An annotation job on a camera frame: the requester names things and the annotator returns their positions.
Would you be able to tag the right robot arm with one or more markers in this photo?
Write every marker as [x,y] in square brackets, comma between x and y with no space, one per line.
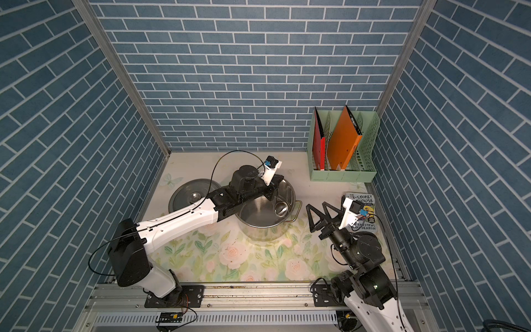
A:
[365,287]

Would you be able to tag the treehouse paperback book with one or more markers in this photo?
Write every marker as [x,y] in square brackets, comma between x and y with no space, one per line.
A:
[370,224]

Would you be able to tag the orange folder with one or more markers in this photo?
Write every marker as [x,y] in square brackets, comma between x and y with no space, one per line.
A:
[344,141]

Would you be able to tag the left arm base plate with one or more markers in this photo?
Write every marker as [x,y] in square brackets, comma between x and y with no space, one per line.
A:
[187,296]

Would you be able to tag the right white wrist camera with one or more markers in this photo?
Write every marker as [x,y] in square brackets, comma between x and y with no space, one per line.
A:
[354,214]

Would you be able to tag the red folder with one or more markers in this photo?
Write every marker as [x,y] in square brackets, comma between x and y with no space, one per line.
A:
[319,142]

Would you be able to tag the stainless steel pot lid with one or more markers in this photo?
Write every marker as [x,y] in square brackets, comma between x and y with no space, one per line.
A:
[191,192]

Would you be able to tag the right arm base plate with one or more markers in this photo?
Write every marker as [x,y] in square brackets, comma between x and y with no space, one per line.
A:
[323,296]

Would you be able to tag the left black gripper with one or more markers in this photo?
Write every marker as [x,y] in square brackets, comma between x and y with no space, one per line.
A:
[273,187]

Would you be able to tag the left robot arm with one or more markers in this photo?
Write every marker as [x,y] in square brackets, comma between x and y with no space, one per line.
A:
[133,243]

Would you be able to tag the small black circuit board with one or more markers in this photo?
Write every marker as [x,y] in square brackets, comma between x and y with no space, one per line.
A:
[172,318]

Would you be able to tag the aluminium front rail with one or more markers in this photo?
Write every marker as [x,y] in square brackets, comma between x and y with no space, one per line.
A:
[238,304]

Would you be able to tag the steel ladle black handle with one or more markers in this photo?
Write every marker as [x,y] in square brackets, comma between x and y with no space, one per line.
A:
[282,209]

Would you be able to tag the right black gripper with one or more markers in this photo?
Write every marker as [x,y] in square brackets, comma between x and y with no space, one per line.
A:
[328,225]

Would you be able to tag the green plastic file rack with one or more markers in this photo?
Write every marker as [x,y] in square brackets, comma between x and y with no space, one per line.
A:
[361,168]

